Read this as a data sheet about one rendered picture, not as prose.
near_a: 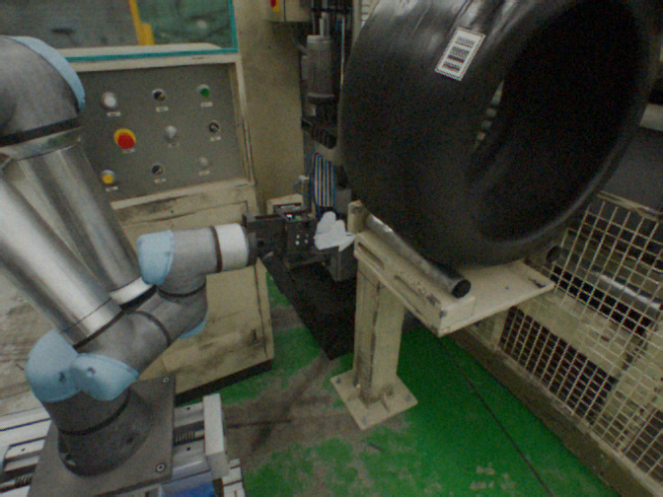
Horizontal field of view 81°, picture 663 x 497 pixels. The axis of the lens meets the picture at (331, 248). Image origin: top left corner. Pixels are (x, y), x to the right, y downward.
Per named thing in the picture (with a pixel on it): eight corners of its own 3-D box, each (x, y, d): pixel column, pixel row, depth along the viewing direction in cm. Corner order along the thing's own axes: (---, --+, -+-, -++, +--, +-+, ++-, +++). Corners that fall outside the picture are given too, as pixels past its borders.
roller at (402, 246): (376, 207, 104) (379, 220, 107) (362, 215, 103) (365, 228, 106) (472, 277, 78) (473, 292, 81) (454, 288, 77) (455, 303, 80)
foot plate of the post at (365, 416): (330, 380, 169) (330, 374, 167) (381, 358, 179) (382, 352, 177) (361, 431, 149) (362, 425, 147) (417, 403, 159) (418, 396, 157)
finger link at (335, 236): (366, 220, 69) (320, 226, 65) (361, 248, 72) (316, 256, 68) (357, 213, 71) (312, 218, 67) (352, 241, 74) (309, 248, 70)
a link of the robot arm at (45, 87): (103, 369, 73) (-106, 52, 49) (160, 318, 85) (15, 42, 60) (147, 379, 68) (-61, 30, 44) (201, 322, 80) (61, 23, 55)
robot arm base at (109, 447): (50, 486, 64) (25, 453, 59) (72, 409, 76) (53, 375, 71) (149, 460, 68) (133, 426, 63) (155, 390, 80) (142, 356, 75)
